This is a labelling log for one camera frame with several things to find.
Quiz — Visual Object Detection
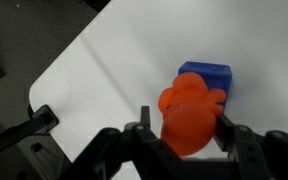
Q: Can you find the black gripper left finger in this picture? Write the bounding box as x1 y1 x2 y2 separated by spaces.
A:
59 106 184 180

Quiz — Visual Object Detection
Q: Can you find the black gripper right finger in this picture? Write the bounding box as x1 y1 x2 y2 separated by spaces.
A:
213 115 288 180

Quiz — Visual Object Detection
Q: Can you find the orange toy animal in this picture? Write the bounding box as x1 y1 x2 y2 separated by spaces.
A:
158 72 226 156

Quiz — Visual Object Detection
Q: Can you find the blue block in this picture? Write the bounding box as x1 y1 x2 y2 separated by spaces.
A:
173 61 232 102

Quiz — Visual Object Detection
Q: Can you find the black camera tripod clamp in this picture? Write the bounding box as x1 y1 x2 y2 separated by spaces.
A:
0 105 59 152

